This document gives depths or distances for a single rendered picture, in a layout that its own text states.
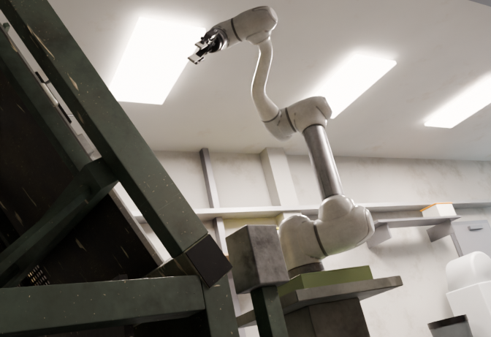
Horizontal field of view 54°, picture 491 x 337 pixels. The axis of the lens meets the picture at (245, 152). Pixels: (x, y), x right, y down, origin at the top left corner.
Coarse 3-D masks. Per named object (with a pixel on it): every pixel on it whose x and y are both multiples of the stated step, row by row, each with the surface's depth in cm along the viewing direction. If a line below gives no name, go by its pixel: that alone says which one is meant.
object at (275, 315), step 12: (264, 288) 141; (276, 288) 144; (252, 300) 143; (264, 300) 139; (276, 300) 142; (264, 312) 139; (276, 312) 140; (264, 324) 138; (276, 324) 138; (264, 336) 138; (276, 336) 136; (288, 336) 138
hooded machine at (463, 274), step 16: (464, 256) 722; (480, 256) 708; (448, 272) 731; (464, 272) 704; (480, 272) 692; (448, 288) 726; (464, 288) 695; (480, 288) 673; (464, 304) 695; (480, 304) 672; (480, 320) 672; (480, 336) 672
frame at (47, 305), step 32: (0, 288) 98; (32, 288) 102; (64, 288) 105; (96, 288) 109; (128, 288) 114; (160, 288) 119; (192, 288) 124; (224, 288) 130; (0, 320) 95; (32, 320) 99; (64, 320) 102; (96, 320) 106; (128, 320) 113; (160, 320) 124; (192, 320) 128; (224, 320) 125
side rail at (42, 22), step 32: (0, 0) 133; (32, 0) 136; (32, 32) 131; (64, 32) 137; (64, 64) 132; (64, 96) 132; (96, 96) 134; (96, 128) 129; (128, 128) 135; (128, 160) 130; (128, 192) 131; (160, 192) 131; (160, 224) 128; (192, 224) 133
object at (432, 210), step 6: (438, 204) 767; (444, 204) 773; (450, 204) 780; (426, 210) 778; (432, 210) 769; (438, 210) 760; (444, 210) 766; (450, 210) 772; (426, 216) 778; (432, 216) 768
